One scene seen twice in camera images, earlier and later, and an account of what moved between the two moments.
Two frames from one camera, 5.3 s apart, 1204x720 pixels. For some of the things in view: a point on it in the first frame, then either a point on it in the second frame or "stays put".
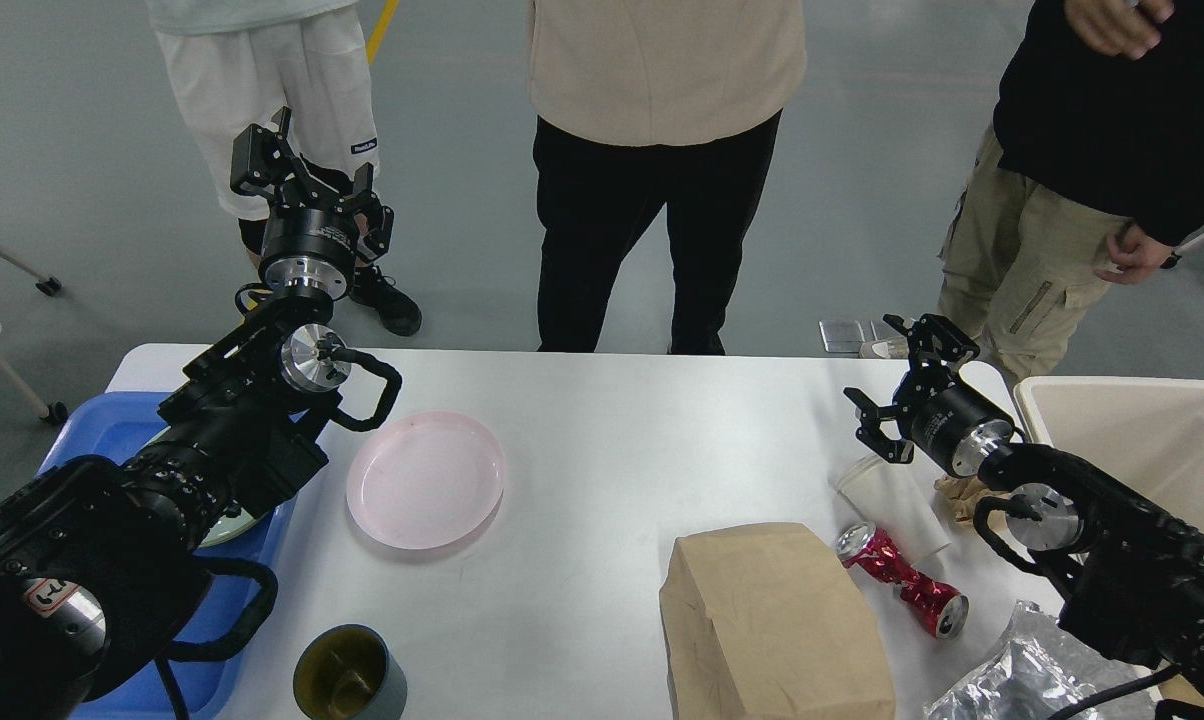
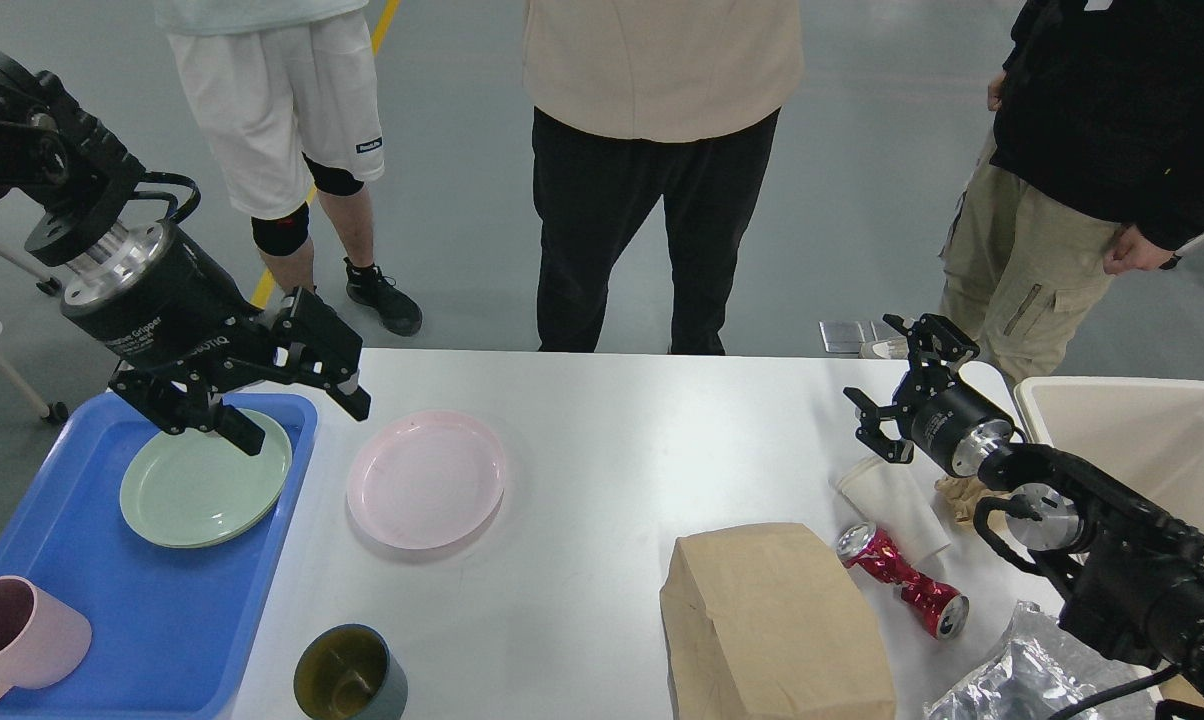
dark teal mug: x=346 y=672 stays put
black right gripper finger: x=936 y=350 stays put
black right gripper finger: x=870 y=433 stays put
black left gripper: x=309 y=248 -> x=178 y=324
